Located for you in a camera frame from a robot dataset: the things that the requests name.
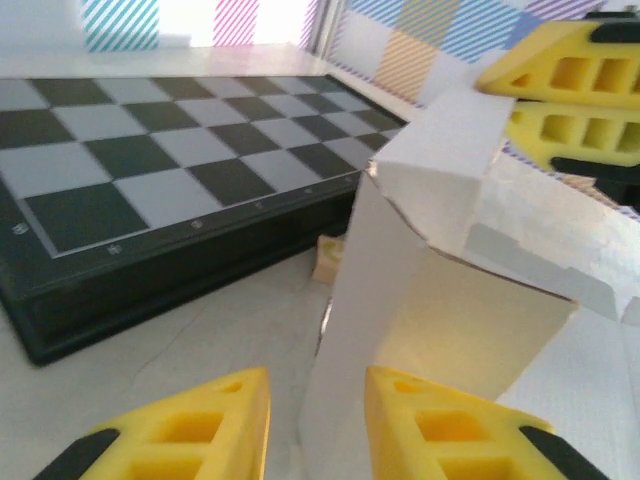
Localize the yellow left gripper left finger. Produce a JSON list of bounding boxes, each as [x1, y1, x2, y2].
[[32, 367, 271, 480]]

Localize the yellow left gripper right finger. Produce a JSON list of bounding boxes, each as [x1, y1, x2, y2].
[[364, 366, 609, 480]]

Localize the white paper box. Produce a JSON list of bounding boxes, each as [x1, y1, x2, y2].
[[297, 84, 640, 480]]

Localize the small pale yellow block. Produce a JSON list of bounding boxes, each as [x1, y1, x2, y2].
[[312, 234, 347, 285]]

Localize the black and white chessboard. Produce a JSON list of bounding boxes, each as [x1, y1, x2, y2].
[[0, 74, 409, 369]]

